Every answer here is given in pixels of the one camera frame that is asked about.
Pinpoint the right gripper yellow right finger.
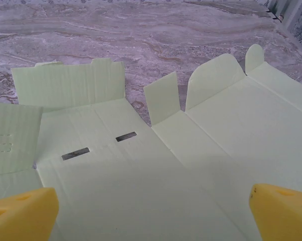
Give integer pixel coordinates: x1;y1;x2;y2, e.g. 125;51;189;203
249;183;302;241

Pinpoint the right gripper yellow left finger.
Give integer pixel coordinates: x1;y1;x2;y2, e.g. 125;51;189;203
0;187;60;241

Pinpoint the light green paper box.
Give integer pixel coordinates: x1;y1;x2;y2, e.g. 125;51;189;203
0;44;302;241

